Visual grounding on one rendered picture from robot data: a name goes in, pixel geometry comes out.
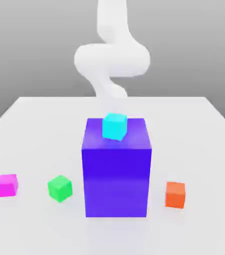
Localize small cyan cube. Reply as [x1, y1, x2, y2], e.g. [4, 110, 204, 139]
[102, 113, 128, 141]

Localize small green cube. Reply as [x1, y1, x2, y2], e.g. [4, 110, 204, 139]
[47, 175, 73, 203]

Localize small orange cube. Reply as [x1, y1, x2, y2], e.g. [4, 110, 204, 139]
[165, 181, 186, 209]

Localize small magenta cube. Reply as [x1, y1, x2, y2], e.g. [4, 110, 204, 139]
[0, 174, 19, 198]

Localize large purple box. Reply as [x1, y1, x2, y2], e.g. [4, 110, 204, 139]
[81, 118, 152, 218]

